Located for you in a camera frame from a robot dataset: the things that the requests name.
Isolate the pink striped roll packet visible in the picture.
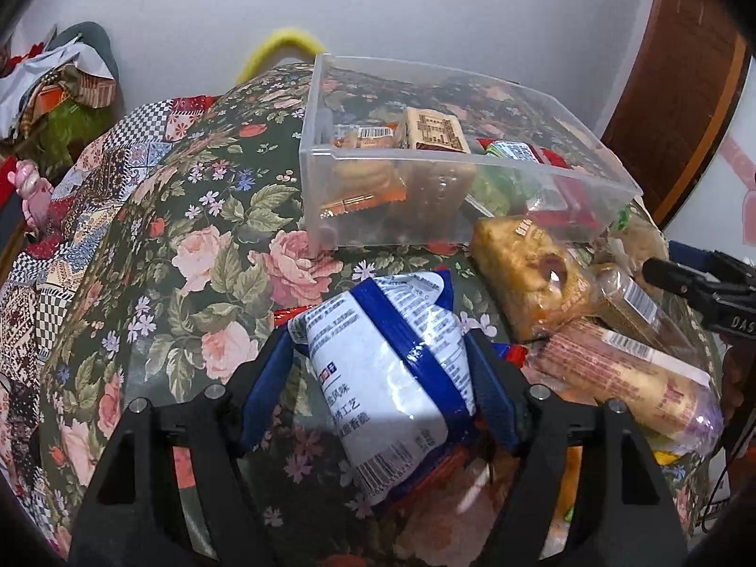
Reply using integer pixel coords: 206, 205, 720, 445
525, 319, 724, 451

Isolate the beige snack packet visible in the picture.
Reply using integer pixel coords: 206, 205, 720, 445
608, 206, 670, 268

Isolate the pink plush toy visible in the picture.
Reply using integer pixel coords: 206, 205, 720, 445
17, 159, 58, 229

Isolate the yellow pastry packet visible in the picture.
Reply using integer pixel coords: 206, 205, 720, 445
469, 215, 594, 344

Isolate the red snack packet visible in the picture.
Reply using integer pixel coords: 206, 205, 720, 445
532, 146, 599, 231

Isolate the clear plastic bin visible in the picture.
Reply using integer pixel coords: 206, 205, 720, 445
298, 53, 644, 250

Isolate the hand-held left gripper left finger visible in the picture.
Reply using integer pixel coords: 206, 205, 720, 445
68, 331, 296, 567

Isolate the orange snack packet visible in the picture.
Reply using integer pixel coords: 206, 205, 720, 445
390, 442, 492, 504

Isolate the brown patterned snack packet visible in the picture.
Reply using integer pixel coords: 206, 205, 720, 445
397, 107, 478, 219

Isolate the green snack packet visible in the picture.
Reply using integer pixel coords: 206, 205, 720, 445
469, 138, 550, 217

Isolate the orange cookie packet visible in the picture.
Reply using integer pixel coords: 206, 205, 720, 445
322, 123, 410, 219

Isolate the small red packet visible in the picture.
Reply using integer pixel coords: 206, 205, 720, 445
493, 343, 531, 370

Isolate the floral blanket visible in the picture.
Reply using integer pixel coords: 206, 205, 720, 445
35, 62, 729, 567

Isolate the pile of clothes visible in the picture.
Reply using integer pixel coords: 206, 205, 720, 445
0, 22, 120, 155

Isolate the black cable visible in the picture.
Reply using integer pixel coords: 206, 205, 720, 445
700, 425, 746, 535

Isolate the white and blue snack packet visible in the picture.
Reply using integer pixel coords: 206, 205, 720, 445
287, 270, 478, 506

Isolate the patchwork quilt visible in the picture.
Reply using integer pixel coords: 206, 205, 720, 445
0, 94, 221, 426

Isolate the clear barcode snack packet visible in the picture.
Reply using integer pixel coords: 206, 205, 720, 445
591, 263, 699, 356

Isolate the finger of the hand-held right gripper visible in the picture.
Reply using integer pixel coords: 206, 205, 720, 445
642, 256, 717, 301
669, 240, 726, 273

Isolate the brown wooden door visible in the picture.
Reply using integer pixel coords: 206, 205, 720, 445
599, 0, 753, 229

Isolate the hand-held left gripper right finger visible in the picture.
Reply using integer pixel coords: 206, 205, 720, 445
465, 332, 689, 567

